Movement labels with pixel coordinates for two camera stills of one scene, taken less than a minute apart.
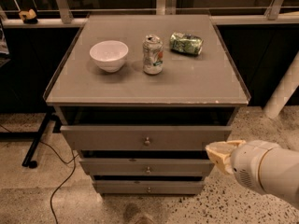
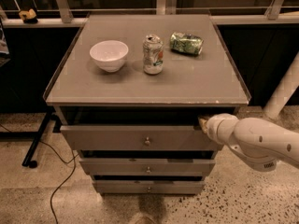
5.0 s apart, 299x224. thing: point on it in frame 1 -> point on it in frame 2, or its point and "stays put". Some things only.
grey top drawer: [144, 138] stays put
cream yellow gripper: [248, 162] -> [214, 128]
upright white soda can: [152, 54] stays put
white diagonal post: [287, 85] stays put
